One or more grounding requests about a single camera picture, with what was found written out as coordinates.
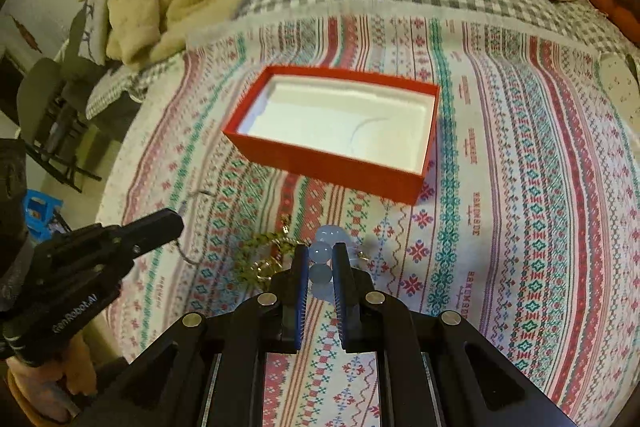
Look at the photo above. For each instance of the red jewelry box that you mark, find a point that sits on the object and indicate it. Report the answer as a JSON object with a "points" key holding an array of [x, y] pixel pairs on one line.
{"points": [[362, 130]]}

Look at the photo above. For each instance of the black chair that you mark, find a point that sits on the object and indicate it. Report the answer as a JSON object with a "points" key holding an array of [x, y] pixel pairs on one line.
{"points": [[51, 107]]}

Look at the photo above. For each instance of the left hand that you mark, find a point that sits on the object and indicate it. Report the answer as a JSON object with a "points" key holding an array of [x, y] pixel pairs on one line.
{"points": [[41, 392]]}

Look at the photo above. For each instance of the patterned knit-print cloth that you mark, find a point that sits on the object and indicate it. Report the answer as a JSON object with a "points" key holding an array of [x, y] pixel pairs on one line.
{"points": [[527, 223]]}

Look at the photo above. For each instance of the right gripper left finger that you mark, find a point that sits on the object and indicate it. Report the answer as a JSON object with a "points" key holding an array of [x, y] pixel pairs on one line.
{"points": [[294, 300]]}

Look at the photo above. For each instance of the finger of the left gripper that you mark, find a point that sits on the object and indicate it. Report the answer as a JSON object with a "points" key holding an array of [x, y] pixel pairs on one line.
{"points": [[148, 233]]}

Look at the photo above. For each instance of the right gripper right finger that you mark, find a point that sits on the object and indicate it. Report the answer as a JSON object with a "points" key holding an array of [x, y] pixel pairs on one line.
{"points": [[346, 299]]}

